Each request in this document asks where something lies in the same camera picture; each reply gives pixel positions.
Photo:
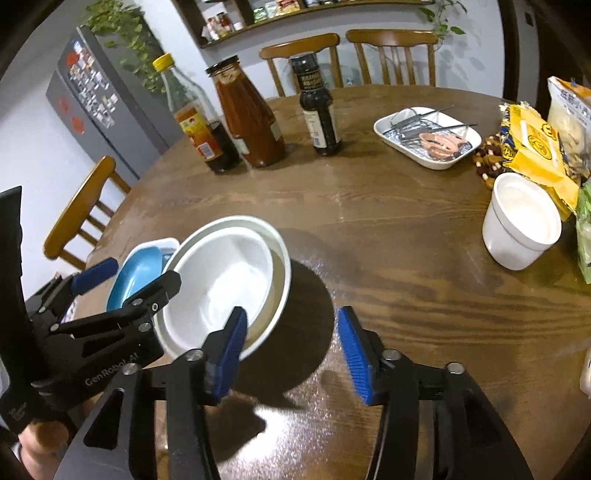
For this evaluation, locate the green packet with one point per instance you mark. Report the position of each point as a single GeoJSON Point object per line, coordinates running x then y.
{"type": "Point", "coordinates": [585, 230]}

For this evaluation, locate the grey refrigerator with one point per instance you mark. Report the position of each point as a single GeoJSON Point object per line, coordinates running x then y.
{"type": "Point", "coordinates": [134, 106]}

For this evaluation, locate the red paper decoration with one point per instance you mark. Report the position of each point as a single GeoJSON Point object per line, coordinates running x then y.
{"type": "Point", "coordinates": [64, 104]}
{"type": "Point", "coordinates": [78, 124]}

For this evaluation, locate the wall switch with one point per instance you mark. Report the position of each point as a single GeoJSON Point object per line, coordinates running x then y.
{"type": "Point", "coordinates": [528, 18]}

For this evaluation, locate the person's left hand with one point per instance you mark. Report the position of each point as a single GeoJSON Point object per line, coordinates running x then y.
{"type": "Point", "coordinates": [46, 436]}

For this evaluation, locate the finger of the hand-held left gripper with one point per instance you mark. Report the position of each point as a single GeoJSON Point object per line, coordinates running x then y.
{"type": "Point", "coordinates": [147, 300]}
{"type": "Point", "coordinates": [97, 272]}

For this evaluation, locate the large white bowl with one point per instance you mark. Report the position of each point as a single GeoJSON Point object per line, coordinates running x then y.
{"type": "Point", "coordinates": [279, 286]}

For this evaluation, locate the clear snack bag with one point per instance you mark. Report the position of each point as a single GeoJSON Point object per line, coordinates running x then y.
{"type": "Point", "coordinates": [572, 120]}

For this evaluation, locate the yellow-capped vinegar bottle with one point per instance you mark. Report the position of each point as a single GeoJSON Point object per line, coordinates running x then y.
{"type": "Point", "coordinates": [194, 120]}

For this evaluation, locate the row of jars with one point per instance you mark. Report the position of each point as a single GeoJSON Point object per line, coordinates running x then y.
{"type": "Point", "coordinates": [219, 25]}

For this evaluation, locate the white rectangular dish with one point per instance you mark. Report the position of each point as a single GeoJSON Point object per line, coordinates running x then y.
{"type": "Point", "coordinates": [415, 157]}

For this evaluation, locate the red sauce glass bottle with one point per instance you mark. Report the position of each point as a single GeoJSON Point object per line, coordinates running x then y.
{"type": "Point", "coordinates": [249, 120]}

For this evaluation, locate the group of fridge magnets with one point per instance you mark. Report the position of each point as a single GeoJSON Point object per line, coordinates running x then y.
{"type": "Point", "coordinates": [97, 87]}

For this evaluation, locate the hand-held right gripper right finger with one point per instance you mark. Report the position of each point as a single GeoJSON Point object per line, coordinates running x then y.
{"type": "Point", "coordinates": [358, 355]}

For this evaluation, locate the blue square dish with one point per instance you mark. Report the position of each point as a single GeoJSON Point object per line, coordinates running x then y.
{"type": "Point", "coordinates": [134, 277]}

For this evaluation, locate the small white bowl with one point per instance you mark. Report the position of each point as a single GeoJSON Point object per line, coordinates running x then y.
{"type": "Point", "coordinates": [217, 281]}

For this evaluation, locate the green trailing plant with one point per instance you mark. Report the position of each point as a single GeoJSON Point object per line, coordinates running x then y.
{"type": "Point", "coordinates": [443, 14]}

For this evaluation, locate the small dark sauce bottle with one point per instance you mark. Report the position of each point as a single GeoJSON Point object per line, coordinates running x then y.
{"type": "Point", "coordinates": [321, 115]}

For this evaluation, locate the metal tools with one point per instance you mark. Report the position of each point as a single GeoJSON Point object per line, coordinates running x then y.
{"type": "Point", "coordinates": [411, 122]}

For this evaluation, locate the wooden wall shelf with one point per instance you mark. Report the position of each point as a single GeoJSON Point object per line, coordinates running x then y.
{"type": "Point", "coordinates": [217, 42]}

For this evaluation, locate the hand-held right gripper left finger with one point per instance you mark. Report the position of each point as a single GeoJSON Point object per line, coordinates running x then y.
{"type": "Point", "coordinates": [228, 355]}

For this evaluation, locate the pink brown item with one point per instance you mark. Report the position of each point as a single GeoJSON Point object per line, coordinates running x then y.
{"type": "Point", "coordinates": [441, 145]}

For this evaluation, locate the green hanging vine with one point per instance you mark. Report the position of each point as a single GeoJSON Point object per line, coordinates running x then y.
{"type": "Point", "coordinates": [120, 18]}

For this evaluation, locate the white ramekin cup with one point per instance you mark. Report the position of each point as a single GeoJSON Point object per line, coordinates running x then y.
{"type": "Point", "coordinates": [517, 240]}

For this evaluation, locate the yellow black snack packet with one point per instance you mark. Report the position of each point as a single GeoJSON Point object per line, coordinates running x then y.
{"type": "Point", "coordinates": [531, 147]}

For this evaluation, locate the wooden chair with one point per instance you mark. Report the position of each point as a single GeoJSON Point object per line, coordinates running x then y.
{"type": "Point", "coordinates": [78, 203]}
{"type": "Point", "coordinates": [300, 46]}
{"type": "Point", "coordinates": [392, 37]}

